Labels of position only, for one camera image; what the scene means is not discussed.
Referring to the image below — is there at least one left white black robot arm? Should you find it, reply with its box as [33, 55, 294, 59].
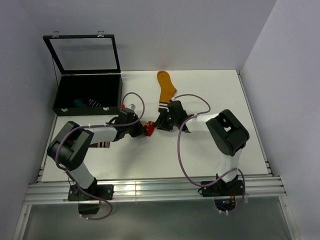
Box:
[47, 107, 148, 201]

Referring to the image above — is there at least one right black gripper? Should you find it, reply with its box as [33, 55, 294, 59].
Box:
[153, 108, 178, 132]

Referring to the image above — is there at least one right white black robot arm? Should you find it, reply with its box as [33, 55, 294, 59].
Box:
[154, 100, 250, 198]

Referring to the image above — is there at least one mustard yellow striped sock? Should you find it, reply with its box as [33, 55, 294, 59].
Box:
[157, 70, 177, 113]

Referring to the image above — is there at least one black white striped ankle sock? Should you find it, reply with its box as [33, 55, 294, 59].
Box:
[88, 99, 102, 108]

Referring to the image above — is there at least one aluminium mounting rail frame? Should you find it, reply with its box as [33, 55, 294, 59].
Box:
[13, 70, 301, 240]

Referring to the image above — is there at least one teal sock with red heel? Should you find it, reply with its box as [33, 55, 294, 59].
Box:
[73, 98, 88, 108]

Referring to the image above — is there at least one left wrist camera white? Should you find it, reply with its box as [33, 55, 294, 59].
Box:
[126, 103, 136, 111]

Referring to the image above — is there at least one beige red reindeer sock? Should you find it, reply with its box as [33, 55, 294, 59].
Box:
[141, 121, 155, 137]

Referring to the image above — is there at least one black glass-lid display box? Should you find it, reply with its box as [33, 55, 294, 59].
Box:
[42, 31, 123, 117]

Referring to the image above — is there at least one brown pink striped sock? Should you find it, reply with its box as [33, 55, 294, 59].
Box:
[89, 141, 110, 149]

